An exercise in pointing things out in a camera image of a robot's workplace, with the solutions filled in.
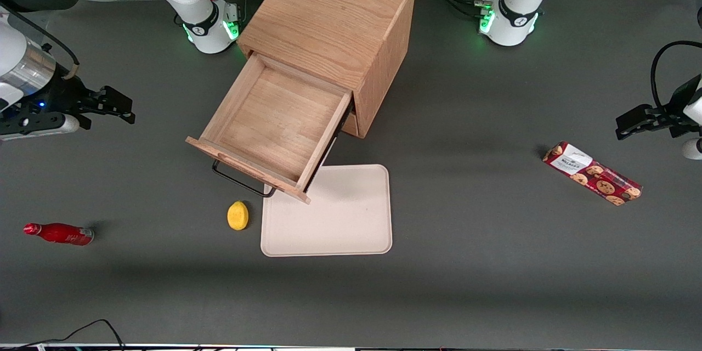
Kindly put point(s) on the beige rectangular tray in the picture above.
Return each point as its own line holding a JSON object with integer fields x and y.
{"x": 340, "y": 219}

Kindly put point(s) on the left wrist camera mount plate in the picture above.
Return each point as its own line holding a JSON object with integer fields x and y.
{"x": 692, "y": 149}

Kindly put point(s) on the yellow lemon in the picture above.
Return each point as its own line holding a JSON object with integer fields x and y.
{"x": 238, "y": 216}

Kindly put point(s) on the red cookie box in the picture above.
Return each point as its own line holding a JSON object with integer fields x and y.
{"x": 592, "y": 173}

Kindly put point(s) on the wooden drawer with worn inside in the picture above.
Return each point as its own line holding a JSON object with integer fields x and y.
{"x": 274, "y": 115}

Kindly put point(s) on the dark grey table mat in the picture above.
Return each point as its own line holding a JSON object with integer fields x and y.
{"x": 493, "y": 285}

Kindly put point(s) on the right wrist camera mount plate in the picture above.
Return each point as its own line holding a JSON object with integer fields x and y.
{"x": 33, "y": 126}

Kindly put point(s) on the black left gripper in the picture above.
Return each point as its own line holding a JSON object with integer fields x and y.
{"x": 678, "y": 108}

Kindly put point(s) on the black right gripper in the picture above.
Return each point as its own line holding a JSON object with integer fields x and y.
{"x": 61, "y": 96}

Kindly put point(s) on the oak wooden drawer cabinet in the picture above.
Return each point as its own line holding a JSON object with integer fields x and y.
{"x": 329, "y": 11}

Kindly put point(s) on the wrist camera mount plate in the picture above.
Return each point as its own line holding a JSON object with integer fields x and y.
{"x": 33, "y": 126}
{"x": 692, "y": 149}

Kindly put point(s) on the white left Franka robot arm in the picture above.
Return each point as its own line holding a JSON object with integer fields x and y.
{"x": 518, "y": 11}

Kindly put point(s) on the red bottle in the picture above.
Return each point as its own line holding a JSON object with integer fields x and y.
{"x": 60, "y": 233}

